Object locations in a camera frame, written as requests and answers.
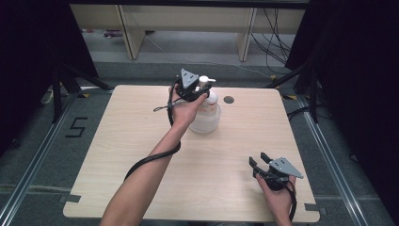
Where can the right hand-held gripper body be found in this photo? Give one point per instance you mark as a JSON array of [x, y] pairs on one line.
[[279, 172]]

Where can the black metal stand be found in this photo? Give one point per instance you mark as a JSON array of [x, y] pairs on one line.
[[58, 94], [309, 91]]

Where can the beige wooden desk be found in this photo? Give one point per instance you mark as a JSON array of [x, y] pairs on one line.
[[188, 19]]

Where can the person's left hand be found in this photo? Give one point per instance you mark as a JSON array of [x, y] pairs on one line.
[[185, 111]]

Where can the black curtain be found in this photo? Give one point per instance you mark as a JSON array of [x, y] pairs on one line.
[[34, 62], [357, 78]]

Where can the metal floor rail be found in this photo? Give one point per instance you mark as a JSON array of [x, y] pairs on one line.
[[29, 172], [332, 163]]

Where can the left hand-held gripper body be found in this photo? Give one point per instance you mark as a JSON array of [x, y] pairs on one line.
[[187, 86]]

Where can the person's right hand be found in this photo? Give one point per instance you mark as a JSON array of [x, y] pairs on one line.
[[277, 201]]

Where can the white pump bottle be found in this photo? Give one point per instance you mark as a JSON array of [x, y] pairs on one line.
[[211, 101]]

